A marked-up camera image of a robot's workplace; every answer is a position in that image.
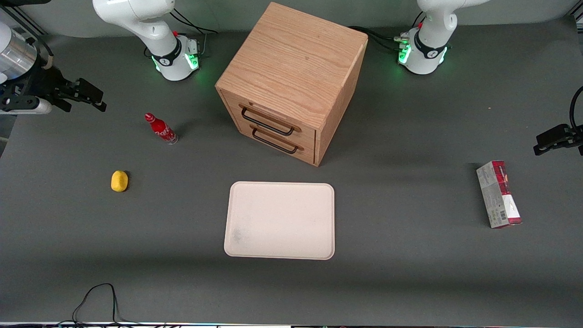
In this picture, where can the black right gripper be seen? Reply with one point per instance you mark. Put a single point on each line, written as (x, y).
(49, 83)

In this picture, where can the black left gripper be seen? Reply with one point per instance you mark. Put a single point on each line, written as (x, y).
(556, 137)

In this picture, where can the red coke bottle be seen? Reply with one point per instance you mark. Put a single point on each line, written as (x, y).
(162, 129)

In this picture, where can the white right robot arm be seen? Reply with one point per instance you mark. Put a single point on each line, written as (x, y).
(136, 16)

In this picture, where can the beige plastic tray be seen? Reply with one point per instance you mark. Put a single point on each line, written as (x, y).
(280, 221)

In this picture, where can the red and grey carton box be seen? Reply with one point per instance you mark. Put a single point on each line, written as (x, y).
(498, 193)

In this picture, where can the yellow lemon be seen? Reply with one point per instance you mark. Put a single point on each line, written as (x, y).
(119, 181)

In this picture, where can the wooden drawer front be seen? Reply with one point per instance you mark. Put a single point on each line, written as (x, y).
(273, 114)
(284, 145)

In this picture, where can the wooden drawer cabinet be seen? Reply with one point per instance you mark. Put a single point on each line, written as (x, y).
(296, 64)

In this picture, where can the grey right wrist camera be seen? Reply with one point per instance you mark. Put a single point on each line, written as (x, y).
(32, 105)

